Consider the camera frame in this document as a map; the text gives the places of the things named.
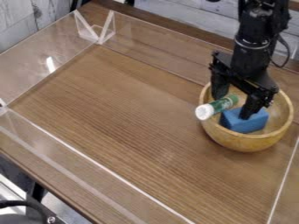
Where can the clear acrylic corner bracket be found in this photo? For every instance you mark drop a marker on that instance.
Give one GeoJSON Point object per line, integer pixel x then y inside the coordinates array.
{"type": "Point", "coordinates": [95, 33]}

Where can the blue foam block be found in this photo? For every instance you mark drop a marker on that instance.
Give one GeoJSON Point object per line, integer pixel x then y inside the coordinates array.
{"type": "Point", "coordinates": [231, 121]}

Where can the brown wooden bowl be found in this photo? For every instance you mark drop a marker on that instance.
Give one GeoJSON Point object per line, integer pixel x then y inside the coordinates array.
{"type": "Point", "coordinates": [262, 139]}

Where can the green and white marker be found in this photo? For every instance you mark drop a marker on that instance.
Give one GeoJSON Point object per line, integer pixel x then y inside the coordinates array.
{"type": "Point", "coordinates": [210, 109]}

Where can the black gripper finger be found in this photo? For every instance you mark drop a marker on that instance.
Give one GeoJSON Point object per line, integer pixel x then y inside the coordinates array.
{"type": "Point", "coordinates": [219, 85]}
{"type": "Point", "coordinates": [255, 102]}

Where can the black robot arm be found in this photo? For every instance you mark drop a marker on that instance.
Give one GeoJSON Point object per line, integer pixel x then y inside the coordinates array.
{"type": "Point", "coordinates": [263, 19]}

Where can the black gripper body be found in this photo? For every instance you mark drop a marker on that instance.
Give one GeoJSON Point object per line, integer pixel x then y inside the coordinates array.
{"type": "Point", "coordinates": [258, 83]}

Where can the clear acrylic tray wall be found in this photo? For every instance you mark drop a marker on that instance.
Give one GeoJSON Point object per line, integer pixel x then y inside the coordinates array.
{"type": "Point", "coordinates": [99, 125]}

